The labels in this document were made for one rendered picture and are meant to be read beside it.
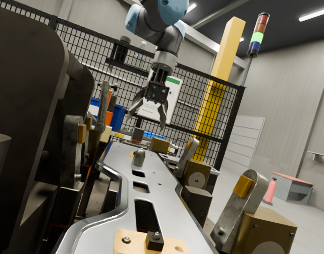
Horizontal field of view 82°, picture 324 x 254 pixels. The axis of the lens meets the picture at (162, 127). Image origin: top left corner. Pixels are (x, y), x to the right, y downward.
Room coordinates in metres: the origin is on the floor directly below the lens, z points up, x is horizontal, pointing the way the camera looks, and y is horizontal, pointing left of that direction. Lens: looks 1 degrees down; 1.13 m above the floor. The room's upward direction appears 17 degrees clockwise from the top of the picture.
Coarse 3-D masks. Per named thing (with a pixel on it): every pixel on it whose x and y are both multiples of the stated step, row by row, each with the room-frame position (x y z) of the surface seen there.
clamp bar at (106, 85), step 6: (102, 84) 0.61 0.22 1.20; (108, 84) 0.61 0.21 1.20; (114, 84) 0.62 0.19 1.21; (102, 90) 0.61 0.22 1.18; (108, 90) 0.61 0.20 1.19; (114, 90) 0.63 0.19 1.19; (102, 96) 0.61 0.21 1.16; (108, 96) 0.64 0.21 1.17; (102, 102) 0.61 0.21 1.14; (102, 108) 0.61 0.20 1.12; (102, 114) 0.61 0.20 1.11; (102, 120) 0.61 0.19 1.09
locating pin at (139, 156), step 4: (136, 152) 0.53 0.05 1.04; (140, 152) 0.52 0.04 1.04; (144, 152) 0.53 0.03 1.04; (136, 156) 0.52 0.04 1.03; (140, 156) 0.52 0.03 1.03; (144, 156) 0.53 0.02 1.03; (136, 160) 0.52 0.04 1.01; (140, 160) 0.52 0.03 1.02; (136, 164) 0.52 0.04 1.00; (140, 164) 0.52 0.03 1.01
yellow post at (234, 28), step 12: (228, 24) 1.36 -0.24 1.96; (240, 24) 1.32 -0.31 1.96; (228, 36) 1.31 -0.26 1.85; (240, 36) 1.33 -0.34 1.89; (228, 48) 1.32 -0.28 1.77; (216, 60) 1.38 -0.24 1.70; (228, 60) 1.32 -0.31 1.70; (216, 72) 1.32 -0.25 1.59; (228, 72) 1.33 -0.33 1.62; (204, 96) 1.39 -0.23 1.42; (204, 108) 1.32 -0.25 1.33; (204, 120) 1.31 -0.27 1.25; (192, 156) 1.31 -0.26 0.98
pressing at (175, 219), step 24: (120, 144) 0.79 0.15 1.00; (96, 168) 0.43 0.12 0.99; (120, 168) 0.45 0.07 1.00; (144, 168) 0.52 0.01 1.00; (168, 168) 0.63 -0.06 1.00; (120, 192) 0.31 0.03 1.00; (168, 192) 0.39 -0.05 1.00; (96, 216) 0.22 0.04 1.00; (120, 216) 0.24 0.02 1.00; (168, 216) 0.28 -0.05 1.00; (192, 216) 0.32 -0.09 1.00; (72, 240) 0.17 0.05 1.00; (96, 240) 0.19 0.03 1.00; (192, 240) 0.24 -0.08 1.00
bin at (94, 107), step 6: (90, 102) 0.96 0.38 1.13; (96, 102) 0.96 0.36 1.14; (90, 108) 0.96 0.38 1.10; (96, 108) 0.96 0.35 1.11; (114, 108) 0.97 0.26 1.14; (120, 108) 0.97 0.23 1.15; (96, 114) 0.96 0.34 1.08; (114, 114) 0.97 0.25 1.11; (120, 114) 0.99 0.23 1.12; (114, 120) 0.97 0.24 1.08; (120, 120) 1.05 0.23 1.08; (114, 126) 0.97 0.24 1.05; (120, 126) 1.10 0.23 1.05
